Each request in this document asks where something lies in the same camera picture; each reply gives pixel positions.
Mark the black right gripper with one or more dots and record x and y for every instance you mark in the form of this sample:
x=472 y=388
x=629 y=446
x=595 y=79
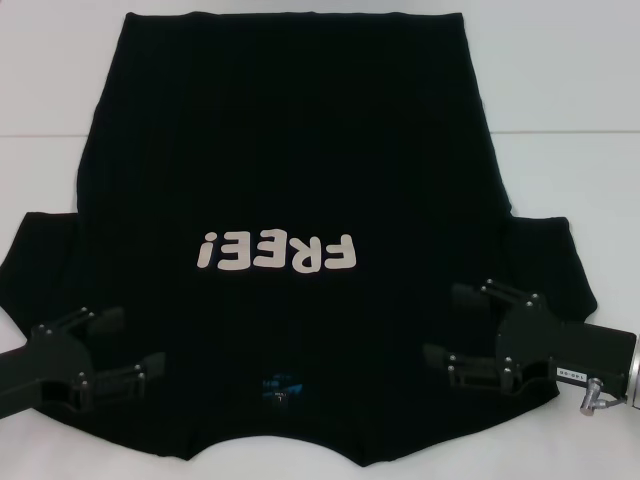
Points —
x=530 y=340

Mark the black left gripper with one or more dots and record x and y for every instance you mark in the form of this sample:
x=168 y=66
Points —
x=55 y=365

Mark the black shirt with FREE! print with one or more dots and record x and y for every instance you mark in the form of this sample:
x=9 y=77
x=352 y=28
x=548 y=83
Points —
x=300 y=150

